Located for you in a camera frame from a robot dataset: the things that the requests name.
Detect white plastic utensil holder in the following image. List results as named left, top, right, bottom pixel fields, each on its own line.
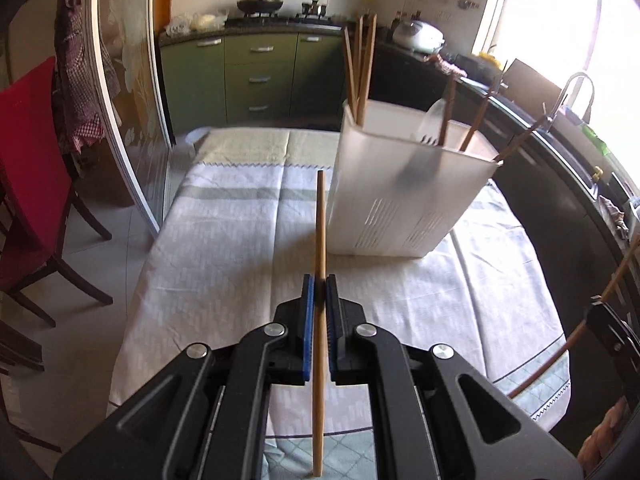
left=326, top=99, right=505, bottom=258

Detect red cushioned wooden chair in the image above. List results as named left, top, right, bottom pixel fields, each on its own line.
left=0, top=320, right=62, bottom=456
left=0, top=57, right=113, bottom=328

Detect black lidded wok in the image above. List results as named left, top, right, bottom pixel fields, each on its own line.
left=236, top=0, right=283, bottom=15

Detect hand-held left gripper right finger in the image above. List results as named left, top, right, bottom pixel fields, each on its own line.
left=325, top=273, right=584, bottom=480

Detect black gas stove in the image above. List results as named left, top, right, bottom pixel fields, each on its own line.
left=225, top=14, right=346, bottom=29

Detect person's right hand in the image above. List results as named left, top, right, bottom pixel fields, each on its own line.
left=577, top=400, right=633, bottom=468

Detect white plastic bags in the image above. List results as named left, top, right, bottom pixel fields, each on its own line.
left=165, top=12, right=226, bottom=37

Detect chrome sink faucet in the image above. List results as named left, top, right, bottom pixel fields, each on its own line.
left=547, top=72, right=596, bottom=126

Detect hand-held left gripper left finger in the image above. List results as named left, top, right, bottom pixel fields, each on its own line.
left=53, top=273, right=316, bottom=480

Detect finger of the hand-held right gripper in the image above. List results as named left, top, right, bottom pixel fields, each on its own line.
left=585, top=303, right=640, bottom=397

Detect white rice cooker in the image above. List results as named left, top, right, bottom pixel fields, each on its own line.
left=392, top=20, right=447, bottom=55

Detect green kitchen cabinets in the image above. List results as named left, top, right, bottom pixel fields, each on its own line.
left=159, top=27, right=351, bottom=136

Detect floral frosted sliding door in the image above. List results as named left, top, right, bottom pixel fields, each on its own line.
left=82, top=0, right=173, bottom=238

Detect crumpled rag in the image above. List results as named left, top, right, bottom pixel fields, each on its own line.
left=600, top=195, right=632, bottom=241

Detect checkered counter towel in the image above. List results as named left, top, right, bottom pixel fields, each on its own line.
left=435, top=55, right=469, bottom=79

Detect dark sauce bottles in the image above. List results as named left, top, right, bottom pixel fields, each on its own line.
left=392, top=10, right=423, bottom=31

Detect black kitchen counter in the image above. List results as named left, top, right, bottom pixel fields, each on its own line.
left=375, top=42, right=640, bottom=431

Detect red checkered hanging cloth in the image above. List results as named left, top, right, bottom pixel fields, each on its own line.
left=54, top=0, right=106, bottom=153

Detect light wooden chopstick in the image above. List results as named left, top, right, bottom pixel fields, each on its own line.
left=311, top=170, right=328, bottom=477
left=342, top=27, right=357, bottom=113
left=354, top=15, right=365, bottom=125
left=358, top=13, right=378, bottom=126

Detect white slotted spatula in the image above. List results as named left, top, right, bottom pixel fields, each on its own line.
left=412, top=99, right=448, bottom=147

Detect bright kitchen window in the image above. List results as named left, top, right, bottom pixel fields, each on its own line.
left=472, top=0, right=640, bottom=201

